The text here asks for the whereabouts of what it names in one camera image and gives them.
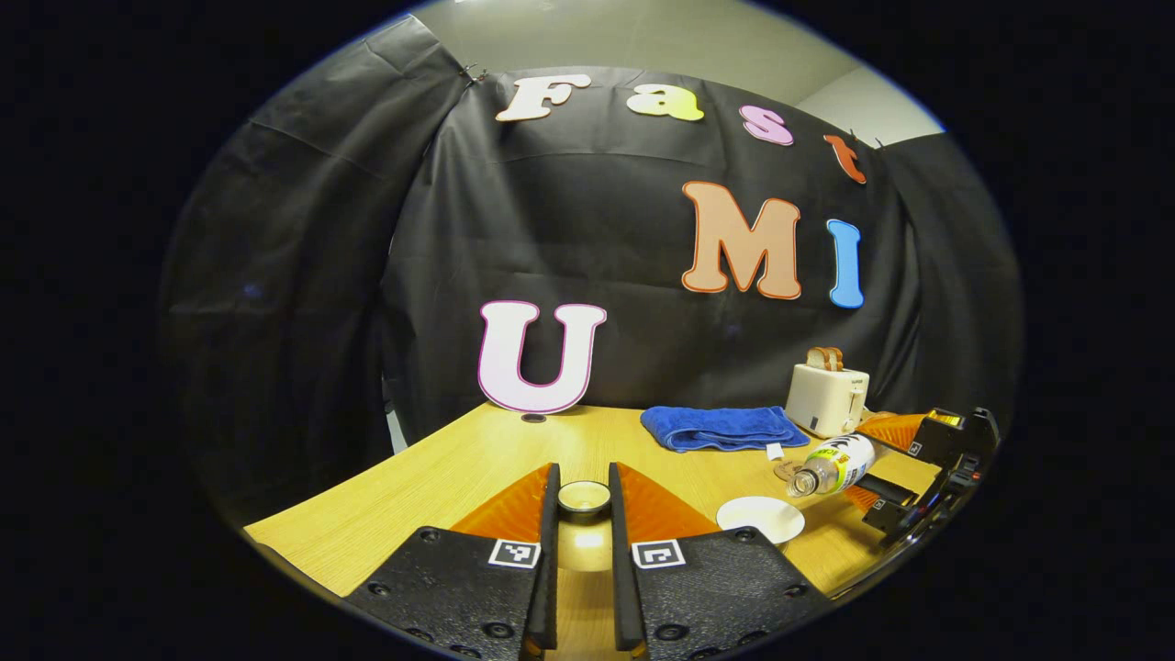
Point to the toasted bread slice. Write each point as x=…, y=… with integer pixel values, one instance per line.
x=835, y=358
x=817, y=360

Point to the black backdrop cloth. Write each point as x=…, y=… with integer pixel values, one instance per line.
x=597, y=239

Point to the white toaster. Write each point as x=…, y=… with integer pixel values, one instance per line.
x=822, y=399

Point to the blue folded towel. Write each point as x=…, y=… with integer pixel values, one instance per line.
x=716, y=427

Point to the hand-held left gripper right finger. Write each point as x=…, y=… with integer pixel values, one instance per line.
x=624, y=578

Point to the cream white teacup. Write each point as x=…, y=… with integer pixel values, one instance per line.
x=760, y=517

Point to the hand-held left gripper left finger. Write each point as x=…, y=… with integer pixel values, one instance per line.
x=549, y=569

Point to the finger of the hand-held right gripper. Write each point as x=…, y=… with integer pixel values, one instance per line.
x=895, y=431
x=890, y=491

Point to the round cork coaster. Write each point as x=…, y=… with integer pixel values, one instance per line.
x=783, y=471

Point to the clear water bottle orange drink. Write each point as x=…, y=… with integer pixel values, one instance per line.
x=840, y=462

